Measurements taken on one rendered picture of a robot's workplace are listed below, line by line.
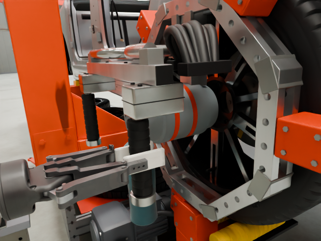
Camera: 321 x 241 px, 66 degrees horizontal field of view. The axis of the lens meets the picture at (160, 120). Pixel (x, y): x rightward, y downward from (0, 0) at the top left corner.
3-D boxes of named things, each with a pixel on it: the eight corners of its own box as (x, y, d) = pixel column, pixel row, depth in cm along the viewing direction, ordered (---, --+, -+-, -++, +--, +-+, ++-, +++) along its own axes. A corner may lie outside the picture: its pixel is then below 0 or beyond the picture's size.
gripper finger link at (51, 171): (45, 168, 34) (44, 173, 33) (125, 155, 37) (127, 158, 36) (50, 193, 35) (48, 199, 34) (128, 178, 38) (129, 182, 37)
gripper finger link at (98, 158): (49, 191, 36) (46, 187, 37) (117, 167, 43) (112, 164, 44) (45, 166, 35) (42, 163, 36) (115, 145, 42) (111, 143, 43)
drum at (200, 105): (221, 137, 64) (222, 82, 60) (146, 157, 54) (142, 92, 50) (189, 125, 76) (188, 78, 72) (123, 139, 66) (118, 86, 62)
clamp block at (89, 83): (116, 90, 70) (114, 71, 69) (83, 94, 66) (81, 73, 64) (111, 88, 74) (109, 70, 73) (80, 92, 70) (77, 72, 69)
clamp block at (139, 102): (185, 112, 41) (184, 80, 40) (134, 121, 37) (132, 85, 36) (169, 107, 45) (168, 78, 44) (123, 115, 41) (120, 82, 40)
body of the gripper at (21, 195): (5, 202, 37) (70, 184, 41) (2, 237, 30) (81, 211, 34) (-6, 155, 35) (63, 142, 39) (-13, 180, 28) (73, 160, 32)
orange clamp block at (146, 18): (172, 28, 77) (161, 10, 81) (149, 28, 73) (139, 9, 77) (165, 46, 82) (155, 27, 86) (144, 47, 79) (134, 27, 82)
